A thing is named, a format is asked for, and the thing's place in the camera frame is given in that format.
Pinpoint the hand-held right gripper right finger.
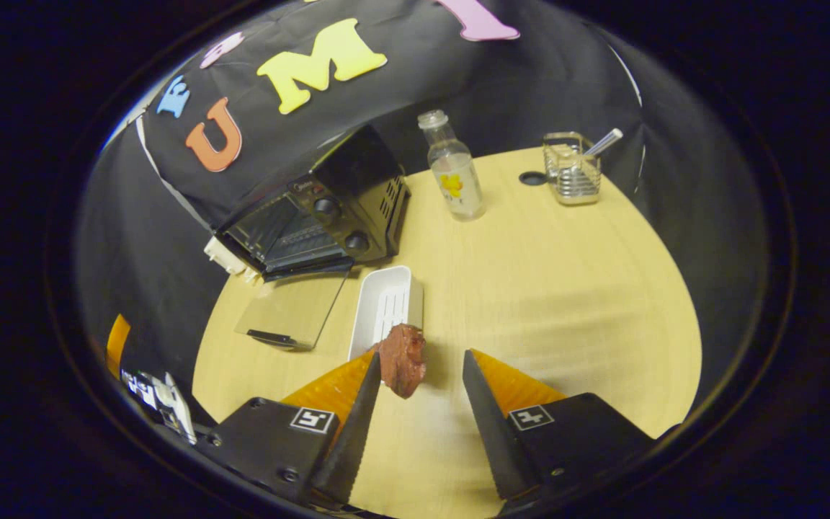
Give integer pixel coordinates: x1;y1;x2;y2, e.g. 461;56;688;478
462;349;657;502

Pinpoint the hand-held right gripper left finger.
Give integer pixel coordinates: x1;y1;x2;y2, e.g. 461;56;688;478
199;351;383;509

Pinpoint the red-brown meat piece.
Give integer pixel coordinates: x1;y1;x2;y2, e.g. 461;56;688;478
375;324;428;399

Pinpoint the black electric oven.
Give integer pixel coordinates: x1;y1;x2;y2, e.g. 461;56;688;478
215;124;411;352

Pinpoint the white toaster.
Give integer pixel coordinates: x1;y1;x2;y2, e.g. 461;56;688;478
203;236;261;283

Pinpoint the white rectangular tray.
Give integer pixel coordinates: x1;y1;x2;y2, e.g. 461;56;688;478
348;265;424;361

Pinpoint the clear glass bottle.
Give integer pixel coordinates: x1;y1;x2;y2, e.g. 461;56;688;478
417;110;486;222

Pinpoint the black backdrop cloth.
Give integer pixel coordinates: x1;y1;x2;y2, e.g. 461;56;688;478
73;0;769;404

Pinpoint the metal wire holder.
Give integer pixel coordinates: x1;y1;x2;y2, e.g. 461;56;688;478
543;132;602;206

